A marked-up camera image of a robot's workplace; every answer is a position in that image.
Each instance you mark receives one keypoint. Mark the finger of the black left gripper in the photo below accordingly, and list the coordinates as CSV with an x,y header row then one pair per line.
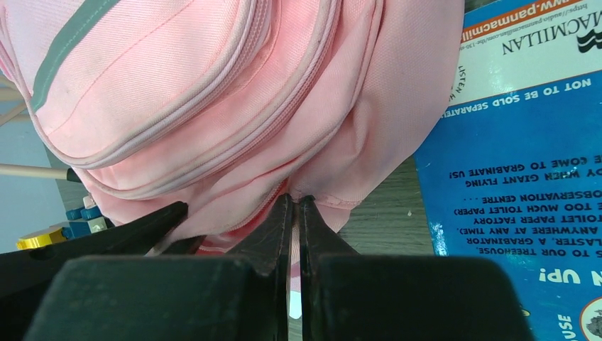
x,y
22,270

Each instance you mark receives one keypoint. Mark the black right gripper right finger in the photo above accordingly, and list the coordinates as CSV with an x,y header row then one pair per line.
x,y
351,296

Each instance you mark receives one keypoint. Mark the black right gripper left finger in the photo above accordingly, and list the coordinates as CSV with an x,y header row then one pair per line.
x,y
239,295

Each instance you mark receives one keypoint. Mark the blue paperback book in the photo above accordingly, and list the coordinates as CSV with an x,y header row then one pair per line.
x,y
512,170

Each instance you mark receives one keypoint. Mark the pink student backpack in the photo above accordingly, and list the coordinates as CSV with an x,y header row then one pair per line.
x,y
226,105

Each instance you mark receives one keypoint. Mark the light blue notebook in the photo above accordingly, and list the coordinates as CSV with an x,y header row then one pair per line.
x,y
295,297

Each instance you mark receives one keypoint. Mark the yellow blue toy car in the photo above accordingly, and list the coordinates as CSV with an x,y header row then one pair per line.
x,y
81,222

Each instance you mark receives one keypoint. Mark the pink perforated music stand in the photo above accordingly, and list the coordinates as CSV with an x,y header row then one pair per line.
x,y
9,94

